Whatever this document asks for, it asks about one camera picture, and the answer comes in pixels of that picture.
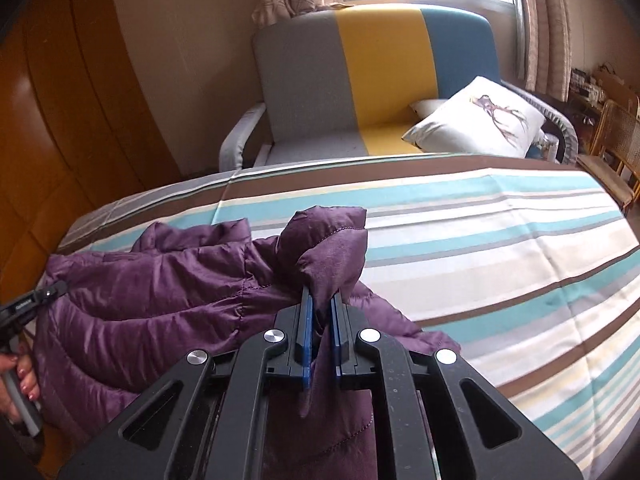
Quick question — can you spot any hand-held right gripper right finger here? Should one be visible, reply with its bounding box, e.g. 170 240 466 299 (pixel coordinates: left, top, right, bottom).
330 296 584 480

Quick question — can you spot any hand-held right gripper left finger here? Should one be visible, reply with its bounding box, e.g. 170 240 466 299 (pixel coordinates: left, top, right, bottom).
57 296 318 480

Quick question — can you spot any white pillow with deer print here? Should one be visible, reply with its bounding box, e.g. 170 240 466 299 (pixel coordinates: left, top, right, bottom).
402 76 547 159

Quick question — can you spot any person's left hand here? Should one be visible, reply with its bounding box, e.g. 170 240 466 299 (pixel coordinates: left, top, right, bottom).
0 352 41 420

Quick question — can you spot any striped bed sheet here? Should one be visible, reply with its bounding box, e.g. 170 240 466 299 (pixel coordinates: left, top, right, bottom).
56 152 640 476

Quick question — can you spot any rattan wooden chair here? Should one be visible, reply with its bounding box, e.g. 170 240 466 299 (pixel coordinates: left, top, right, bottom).
576 99 640 212

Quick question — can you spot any brown paper bag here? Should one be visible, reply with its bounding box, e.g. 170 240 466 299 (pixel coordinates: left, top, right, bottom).
594 62 640 108

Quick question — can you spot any wooden wardrobe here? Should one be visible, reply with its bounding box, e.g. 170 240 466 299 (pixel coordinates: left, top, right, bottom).
0 0 182 321

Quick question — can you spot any desk clutter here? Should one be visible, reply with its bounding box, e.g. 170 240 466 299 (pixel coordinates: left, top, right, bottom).
570 67 601 105

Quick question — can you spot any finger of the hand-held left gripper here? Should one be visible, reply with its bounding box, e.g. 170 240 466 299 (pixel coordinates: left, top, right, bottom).
30 281 69 312

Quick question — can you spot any grey yellow blue sofa chair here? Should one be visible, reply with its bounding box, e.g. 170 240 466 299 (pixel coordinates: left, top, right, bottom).
219 4 581 172

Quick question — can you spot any plain white pillow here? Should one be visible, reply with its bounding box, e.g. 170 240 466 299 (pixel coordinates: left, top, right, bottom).
410 98 452 122

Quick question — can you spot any purple quilted down jacket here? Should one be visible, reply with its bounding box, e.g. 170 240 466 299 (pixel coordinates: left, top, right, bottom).
32 206 462 480

